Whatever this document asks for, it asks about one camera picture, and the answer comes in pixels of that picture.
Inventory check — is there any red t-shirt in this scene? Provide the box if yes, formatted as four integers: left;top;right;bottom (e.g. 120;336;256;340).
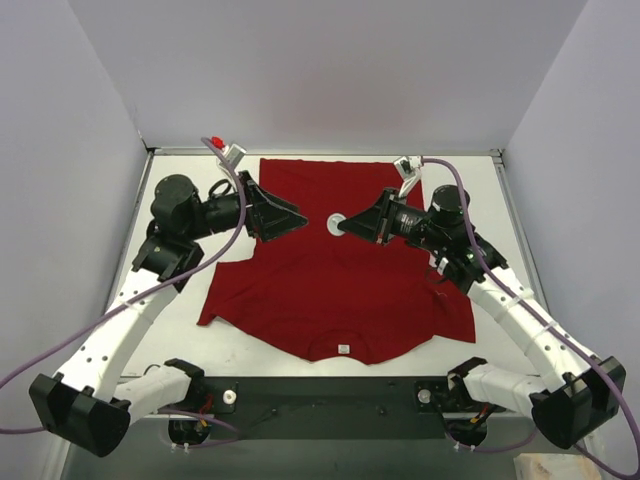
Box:
198;159;476;364

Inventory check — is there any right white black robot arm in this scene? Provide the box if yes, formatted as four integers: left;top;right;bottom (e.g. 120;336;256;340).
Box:
337;185;626;449

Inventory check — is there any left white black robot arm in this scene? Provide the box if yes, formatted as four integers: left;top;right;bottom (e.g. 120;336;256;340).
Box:
29;171;308;457

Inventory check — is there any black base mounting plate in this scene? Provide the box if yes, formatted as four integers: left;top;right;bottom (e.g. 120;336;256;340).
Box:
168;376;496;444

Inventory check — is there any beige cardboard box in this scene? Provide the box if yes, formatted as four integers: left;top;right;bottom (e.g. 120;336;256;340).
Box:
514;453;602;480

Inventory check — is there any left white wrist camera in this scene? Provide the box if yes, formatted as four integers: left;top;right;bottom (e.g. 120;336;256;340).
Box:
209;136;247;169

